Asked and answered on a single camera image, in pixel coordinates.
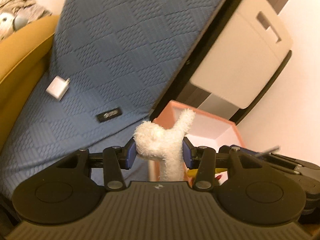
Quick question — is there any white fluffy plush toy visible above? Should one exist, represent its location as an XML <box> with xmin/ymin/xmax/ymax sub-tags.
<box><xmin>133</xmin><ymin>109</ymin><xmax>195</xmax><ymax>181</ymax></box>

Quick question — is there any black lighter with logo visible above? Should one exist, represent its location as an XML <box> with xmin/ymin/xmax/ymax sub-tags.
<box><xmin>96</xmin><ymin>107</ymin><xmax>122</xmax><ymax>122</ymax></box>

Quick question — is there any white USB wall charger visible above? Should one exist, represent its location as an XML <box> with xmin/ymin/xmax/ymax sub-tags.
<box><xmin>46</xmin><ymin>76</ymin><xmax>70</xmax><ymax>101</ymax></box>

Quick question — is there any yellow object in box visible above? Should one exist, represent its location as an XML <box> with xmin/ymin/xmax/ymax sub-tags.
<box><xmin>186</xmin><ymin>167</ymin><xmax>227</xmax><ymax>178</ymax></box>

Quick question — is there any pink storage box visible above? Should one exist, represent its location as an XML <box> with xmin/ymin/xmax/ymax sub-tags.
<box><xmin>149</xmin><ymin>100</ymin><xmax>246</xmax><ymax>183</ymax></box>

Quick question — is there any blue textured seat cushion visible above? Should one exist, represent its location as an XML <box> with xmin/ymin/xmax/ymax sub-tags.
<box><xmin>1</xmin><ymin>0</ymin><xmax>222</xmax><ymax>198</ymax></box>

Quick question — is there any beige crumpled blanket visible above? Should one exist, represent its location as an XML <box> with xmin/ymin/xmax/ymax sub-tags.
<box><xmin>1</xmin><ymin>0</ymin><xmax>52</xmax><ymax>41</ymax></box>

